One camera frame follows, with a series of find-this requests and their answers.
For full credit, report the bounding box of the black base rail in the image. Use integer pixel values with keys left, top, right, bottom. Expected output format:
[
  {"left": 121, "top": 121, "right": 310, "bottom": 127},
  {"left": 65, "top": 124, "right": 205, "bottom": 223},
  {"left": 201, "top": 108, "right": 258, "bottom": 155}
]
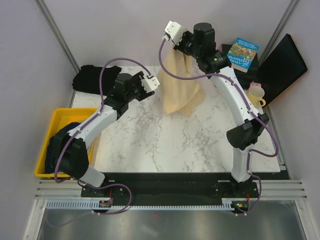
[{"left": 81, "top": 172, "right": 259, "bottom": 207}]

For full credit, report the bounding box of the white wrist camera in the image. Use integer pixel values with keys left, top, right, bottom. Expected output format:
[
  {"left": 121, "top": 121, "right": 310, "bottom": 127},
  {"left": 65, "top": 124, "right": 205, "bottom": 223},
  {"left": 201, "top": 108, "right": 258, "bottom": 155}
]
[
  {"left": 141, "top": 75, "right": 160, "bottom": 93},
  {"left": 162, "top": 20, "right": 187, "bottom": 46}
]

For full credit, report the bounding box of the small pink box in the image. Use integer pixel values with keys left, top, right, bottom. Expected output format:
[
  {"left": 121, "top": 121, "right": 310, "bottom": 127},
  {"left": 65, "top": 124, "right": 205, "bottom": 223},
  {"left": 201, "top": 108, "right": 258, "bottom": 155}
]
[{"left": 249, "top": 81, "right": 262, "bottom": 88}]

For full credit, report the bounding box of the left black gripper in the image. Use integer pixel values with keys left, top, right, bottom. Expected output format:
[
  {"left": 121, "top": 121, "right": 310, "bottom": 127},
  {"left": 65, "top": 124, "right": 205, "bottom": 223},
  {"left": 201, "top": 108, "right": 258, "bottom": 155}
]
[{"left": 125, "top": 71, "right": 155, "bottom": 103}]

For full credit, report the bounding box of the cream yellow t-shirt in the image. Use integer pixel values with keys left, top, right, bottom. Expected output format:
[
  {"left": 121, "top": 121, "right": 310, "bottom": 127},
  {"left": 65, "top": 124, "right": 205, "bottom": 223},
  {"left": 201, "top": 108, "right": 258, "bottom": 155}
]
[{"left": 157, "top": 49, "right": 206, "bottom": 117}]

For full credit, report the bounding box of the navy blue t-shirt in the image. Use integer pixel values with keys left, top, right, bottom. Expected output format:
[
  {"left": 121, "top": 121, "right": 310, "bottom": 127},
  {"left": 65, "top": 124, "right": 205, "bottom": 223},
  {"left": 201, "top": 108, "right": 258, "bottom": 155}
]
[{"left": 44, "top": 122, "right": 80, "bottom": 174}]

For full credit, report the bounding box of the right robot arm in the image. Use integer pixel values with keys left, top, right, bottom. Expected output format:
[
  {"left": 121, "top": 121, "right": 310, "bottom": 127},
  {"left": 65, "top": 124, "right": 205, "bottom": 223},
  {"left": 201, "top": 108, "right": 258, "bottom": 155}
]
[{"left": 165, "top": 21, "right": 269, "bottom": 197}]

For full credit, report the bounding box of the black box with knobs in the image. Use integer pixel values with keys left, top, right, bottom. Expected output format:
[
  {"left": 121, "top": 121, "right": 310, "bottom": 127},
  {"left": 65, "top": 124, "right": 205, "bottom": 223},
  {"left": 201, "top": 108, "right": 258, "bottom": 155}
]
[{"left": 219, "top": 44, "right": 259, "bottom": 89}]

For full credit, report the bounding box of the white slotted cable duct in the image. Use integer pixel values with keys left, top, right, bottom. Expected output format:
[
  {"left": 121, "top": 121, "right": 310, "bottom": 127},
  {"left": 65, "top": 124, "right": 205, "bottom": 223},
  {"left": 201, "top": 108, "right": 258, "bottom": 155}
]
[{"left": 46, "top": 199, "right": 113, "bottom": 210}]

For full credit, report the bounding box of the yellow ceramic mug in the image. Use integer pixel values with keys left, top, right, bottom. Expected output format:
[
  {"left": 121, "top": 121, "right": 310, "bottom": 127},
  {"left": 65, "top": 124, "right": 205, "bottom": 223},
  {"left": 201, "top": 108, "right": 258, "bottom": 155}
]
[{"left": 247, "top": 85, "right": 266, "bottom": 108}]

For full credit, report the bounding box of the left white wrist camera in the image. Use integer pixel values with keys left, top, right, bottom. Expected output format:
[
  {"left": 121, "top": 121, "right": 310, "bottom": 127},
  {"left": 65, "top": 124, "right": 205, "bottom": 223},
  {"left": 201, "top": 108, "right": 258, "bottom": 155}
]
[{"left": 141, "top": 75, "right": 160, "bottom": 93}]

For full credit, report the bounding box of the colourful treehouse book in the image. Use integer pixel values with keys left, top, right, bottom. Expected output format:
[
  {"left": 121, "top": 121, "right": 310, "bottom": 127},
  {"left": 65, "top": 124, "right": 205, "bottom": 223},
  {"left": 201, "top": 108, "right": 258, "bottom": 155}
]
[{"left": 227, "top": 37, "right": 260, "bottom": 73}]

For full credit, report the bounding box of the black flat panel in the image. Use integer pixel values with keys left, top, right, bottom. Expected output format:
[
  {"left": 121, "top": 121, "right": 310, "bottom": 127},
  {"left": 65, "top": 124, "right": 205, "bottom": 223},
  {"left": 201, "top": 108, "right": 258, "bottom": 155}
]
[{"left": 254, "top": 33, "right": 308, "bottom": 105}]

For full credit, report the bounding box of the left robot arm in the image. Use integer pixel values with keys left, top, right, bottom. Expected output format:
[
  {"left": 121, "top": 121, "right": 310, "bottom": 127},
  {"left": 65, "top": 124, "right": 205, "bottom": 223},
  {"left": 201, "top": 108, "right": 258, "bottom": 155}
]
[{"left": 51, "top": 71, "right": 160, "bottom": 197}]

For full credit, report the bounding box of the folded black t-shirt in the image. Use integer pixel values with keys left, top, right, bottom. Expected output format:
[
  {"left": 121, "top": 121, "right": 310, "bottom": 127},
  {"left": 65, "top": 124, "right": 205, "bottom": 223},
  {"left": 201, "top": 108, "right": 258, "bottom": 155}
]
[{"left": 72, "top": 65, "right": 122, "bottom": 96}]

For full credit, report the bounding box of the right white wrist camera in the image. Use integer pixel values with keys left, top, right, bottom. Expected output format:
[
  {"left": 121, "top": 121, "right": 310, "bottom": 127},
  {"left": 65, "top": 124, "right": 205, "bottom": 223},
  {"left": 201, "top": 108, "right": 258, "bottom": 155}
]
[{"left": 162, "top": 20, "right": 187, "bottom": 46}]

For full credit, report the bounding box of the yellow plastic bin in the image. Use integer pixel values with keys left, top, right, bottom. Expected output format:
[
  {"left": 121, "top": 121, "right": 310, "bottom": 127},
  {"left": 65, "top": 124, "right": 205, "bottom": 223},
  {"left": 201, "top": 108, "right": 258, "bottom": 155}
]
[{"left": 34, "top": 108, "right": 97, "bottom": 178}]

